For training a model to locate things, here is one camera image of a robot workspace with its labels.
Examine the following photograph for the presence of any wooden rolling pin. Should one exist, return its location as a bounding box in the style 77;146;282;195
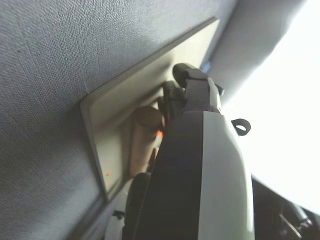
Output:
128;106;166;177

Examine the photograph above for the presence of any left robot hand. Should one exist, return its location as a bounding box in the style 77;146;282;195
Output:
104;62;256;240

